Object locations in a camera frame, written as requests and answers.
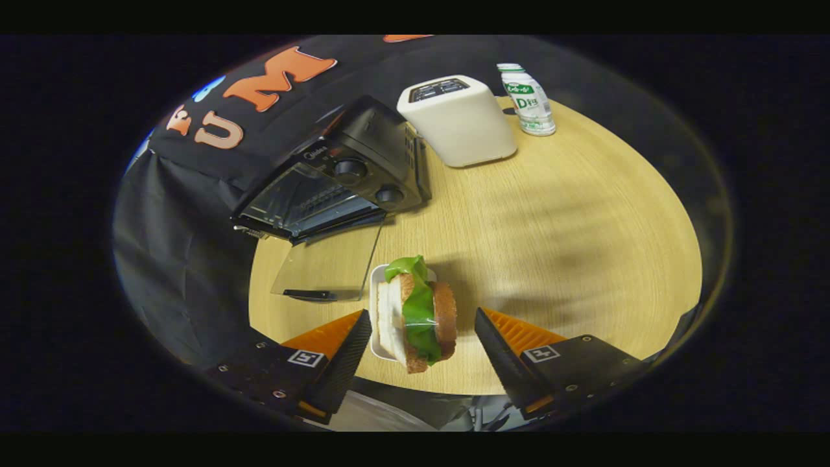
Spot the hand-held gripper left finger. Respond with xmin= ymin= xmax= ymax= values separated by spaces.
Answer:
xmin=204 ymin=309 xmax=374 ymax=425

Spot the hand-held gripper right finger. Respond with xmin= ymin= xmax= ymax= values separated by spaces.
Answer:
xmin=475 ymin=307 xmax=649 ymax=421

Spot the lettuce sandwich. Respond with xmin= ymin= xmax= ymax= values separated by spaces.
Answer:
xmin=377 ymin=255 xmax=458 ymax=374

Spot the black toaster oven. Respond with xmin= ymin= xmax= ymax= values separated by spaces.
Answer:
xmin=231 ymin=95 xmax=433 ymax=302

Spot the white bread toaster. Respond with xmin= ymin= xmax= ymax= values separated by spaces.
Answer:
xmin=397 ymin=75 xmax=518 ymax=168

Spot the white rectangular tray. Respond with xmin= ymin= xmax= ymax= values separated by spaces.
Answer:
xmin=368 ymin=263 xmax=438 ymax=362

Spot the white green-label drink bottle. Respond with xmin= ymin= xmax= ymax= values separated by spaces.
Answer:
xmin=497 ymin=63 xmax=556 ymax=137

